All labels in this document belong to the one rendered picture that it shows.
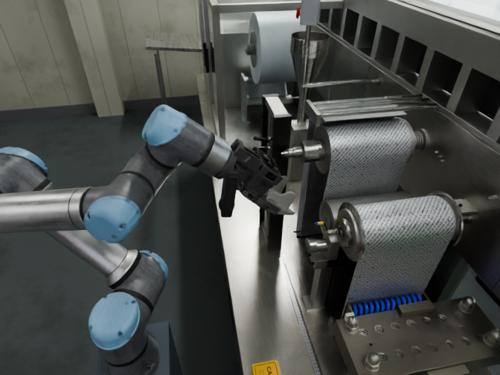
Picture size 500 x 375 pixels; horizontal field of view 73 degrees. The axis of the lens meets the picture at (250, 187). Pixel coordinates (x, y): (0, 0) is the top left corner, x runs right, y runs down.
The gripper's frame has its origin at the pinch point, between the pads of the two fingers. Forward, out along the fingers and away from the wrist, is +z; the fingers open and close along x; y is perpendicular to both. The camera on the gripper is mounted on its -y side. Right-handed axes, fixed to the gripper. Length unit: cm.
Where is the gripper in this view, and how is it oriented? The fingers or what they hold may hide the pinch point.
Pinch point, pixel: (285, 207)
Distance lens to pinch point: 78.4
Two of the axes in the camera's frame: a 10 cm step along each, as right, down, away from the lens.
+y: 6.3, -6.8, -3.8
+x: -1.8, -6.0, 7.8
